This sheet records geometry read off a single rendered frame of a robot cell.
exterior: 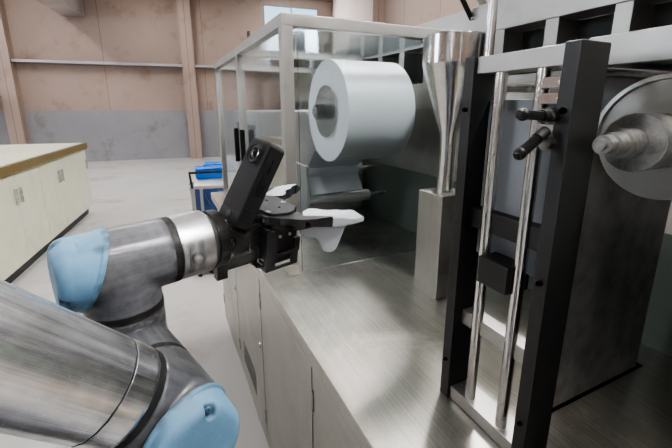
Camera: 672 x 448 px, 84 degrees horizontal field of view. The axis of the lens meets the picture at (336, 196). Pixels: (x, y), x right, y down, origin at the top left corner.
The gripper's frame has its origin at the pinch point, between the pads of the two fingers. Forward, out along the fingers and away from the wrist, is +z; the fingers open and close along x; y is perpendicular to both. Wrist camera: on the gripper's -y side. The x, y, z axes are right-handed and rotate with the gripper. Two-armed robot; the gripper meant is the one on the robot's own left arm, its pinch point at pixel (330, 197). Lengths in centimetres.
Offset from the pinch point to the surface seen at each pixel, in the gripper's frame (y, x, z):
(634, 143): -14.7, 33.1, 11.0
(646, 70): -23.0, 28.8, 32.6
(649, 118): -17.2, 33.2, 13.6
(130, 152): 247, -1039, 247
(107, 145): 230, -1064, 201
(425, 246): 21.6, -4.5, 39.8
